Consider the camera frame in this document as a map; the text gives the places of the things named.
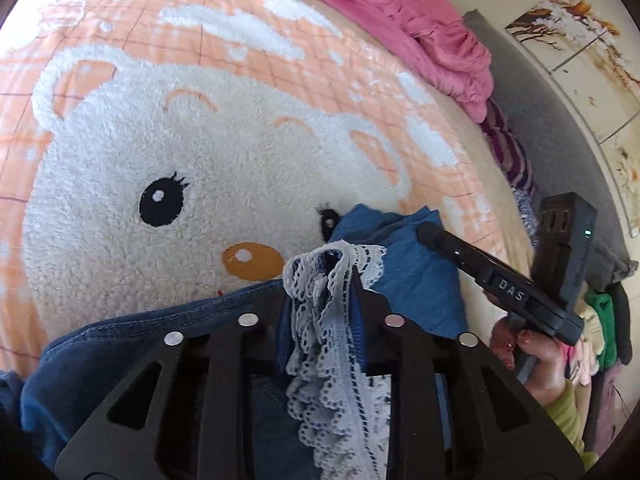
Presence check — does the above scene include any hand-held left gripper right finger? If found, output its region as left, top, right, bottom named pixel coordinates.
left=349, top=264, right=587, bottom=480

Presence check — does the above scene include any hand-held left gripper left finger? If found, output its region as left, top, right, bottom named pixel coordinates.
left=54, top=282, right=293, bottom=480

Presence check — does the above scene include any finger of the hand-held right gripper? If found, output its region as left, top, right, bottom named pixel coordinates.
left=417, top=222, right=495, bottom=290

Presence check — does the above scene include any person's right hand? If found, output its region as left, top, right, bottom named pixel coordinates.
left=489, top=317, right=567, bottom=405

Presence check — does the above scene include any floral patterned cloth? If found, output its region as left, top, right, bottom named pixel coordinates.
left=511, top=187, right=542, bottom=243

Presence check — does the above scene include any green folded cloth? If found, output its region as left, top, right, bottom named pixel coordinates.
left=584, top=291, right=620, bottom=372

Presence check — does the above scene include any black hanging cloth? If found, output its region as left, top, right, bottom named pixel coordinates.
left=611, top=284, right=635, bottom=368

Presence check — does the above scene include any pale pink cloth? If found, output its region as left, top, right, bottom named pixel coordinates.
left=564, top=342, right=598, bottom=387

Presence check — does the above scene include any purple striped pillow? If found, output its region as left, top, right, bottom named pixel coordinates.
left=481, top=99, right=537, bottom=197

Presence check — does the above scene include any grey padded headboard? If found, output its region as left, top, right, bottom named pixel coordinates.
left=462, top=9, right=640, bottom=288

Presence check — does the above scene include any orange bear print blanket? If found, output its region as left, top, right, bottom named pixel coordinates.
left=0, top=0, right=538, bottom=378

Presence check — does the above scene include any pink duvet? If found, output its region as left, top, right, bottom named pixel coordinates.
left=215, top=0, right=495, bottom=125

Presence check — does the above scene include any tree branch wall painting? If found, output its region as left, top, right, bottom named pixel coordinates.
left=504, top=0, right=640, bottom=228

